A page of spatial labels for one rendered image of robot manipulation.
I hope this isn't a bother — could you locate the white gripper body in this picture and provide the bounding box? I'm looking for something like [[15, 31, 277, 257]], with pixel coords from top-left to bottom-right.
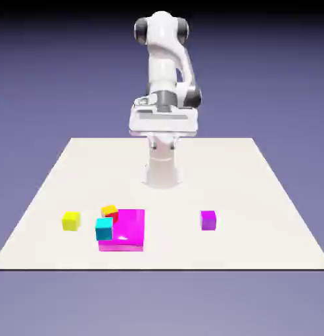
[[128, 104, 200, 138]]

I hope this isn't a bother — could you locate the small orange cube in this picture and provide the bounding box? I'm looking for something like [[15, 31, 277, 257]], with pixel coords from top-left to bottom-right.
[[101, 205, 118, 218]]

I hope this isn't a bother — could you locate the small purple cube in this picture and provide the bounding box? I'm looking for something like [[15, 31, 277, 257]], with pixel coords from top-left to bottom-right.
[[200, 210, 218, 232]]

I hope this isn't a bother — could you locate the small cyan cube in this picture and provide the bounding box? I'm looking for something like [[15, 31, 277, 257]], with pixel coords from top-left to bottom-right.
[[95, 217, 114, 242]]

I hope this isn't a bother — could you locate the small yellow cube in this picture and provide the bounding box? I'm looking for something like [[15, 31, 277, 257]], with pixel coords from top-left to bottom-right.
[[61, 211, 81, 232]]

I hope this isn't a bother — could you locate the large magenta box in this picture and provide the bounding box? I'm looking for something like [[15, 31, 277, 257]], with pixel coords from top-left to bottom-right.
[[98, 209, 146, 253]]

